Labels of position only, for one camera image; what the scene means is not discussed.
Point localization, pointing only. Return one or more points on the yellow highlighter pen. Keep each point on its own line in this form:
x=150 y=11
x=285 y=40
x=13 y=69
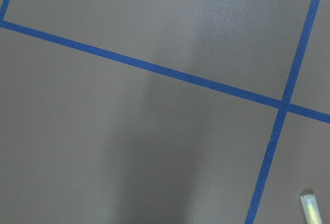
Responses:
x=311 y=209

